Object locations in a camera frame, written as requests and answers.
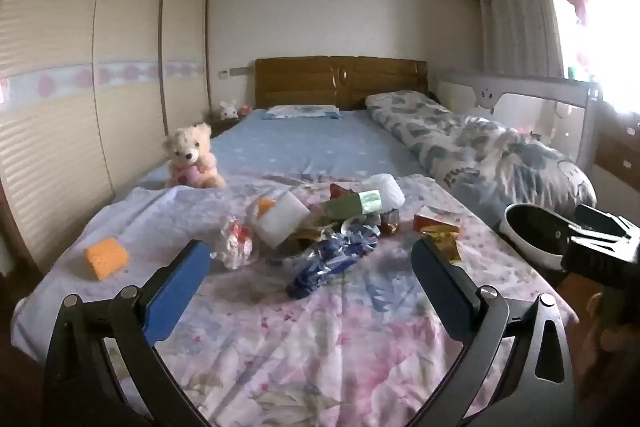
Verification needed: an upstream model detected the yellow snack wrapper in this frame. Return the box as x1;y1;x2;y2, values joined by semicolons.
420;225;461;262

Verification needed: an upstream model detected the white plastic bag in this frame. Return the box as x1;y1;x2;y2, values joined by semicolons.
212;216;258;271

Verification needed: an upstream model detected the blue snack bag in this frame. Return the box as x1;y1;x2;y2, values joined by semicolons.
285;223;380;300

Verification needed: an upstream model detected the white foam fruit net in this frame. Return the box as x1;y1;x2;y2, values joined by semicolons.
361;173;406;212

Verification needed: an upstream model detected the green drink carton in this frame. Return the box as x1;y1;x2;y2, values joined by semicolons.
323;190;383;220

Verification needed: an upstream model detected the white foam block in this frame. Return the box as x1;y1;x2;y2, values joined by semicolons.
247;191;310;249

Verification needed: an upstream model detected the red box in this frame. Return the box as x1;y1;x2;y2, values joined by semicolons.
412;206;460;239

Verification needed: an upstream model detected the green cartoon juice carton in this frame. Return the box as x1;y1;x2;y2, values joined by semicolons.
380;209;400;236

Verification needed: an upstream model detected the red snack wrapper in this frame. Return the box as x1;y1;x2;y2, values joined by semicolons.
329;183;355;199

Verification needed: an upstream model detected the white round trash bin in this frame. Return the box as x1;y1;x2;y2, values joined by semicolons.
499;204;572;271

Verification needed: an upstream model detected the person's right hand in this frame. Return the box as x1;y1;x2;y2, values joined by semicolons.
576;288;639;393

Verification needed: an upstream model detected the orange foam fruit net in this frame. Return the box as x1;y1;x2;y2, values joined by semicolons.
85;237;129;281

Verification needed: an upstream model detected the brown drawer cabinet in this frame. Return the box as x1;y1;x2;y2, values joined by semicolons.
594;102;640;191

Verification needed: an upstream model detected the grey patterned duvet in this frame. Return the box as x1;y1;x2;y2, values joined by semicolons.
366;91;597;228

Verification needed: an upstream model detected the cream teddy bear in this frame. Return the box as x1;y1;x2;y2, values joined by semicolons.
163;122;226;188

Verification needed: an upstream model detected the floral pink blanket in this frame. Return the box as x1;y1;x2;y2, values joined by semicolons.
11;174;551;426

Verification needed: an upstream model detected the blue bed sheet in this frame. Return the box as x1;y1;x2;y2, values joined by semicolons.
116;109;426;200

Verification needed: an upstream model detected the dark wooden nightstand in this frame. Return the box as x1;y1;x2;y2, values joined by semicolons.
207;118;243;138

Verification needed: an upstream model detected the white rabbit plush toy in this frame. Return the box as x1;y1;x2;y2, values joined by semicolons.
219;100;240;121

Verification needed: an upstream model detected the blue white pillow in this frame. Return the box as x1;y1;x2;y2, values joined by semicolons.
262;105;342;120

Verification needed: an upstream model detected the grey curtain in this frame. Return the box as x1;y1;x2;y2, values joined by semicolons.
480;0;563;78

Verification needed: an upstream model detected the wooden headboard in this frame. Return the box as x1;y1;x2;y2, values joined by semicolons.
254;56;428;110

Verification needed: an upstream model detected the white sliding wardrobe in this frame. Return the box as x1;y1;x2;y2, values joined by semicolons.
1;0;210;273

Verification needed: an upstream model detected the grey bed guard rail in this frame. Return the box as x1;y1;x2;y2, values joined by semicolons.
430;69;602;171

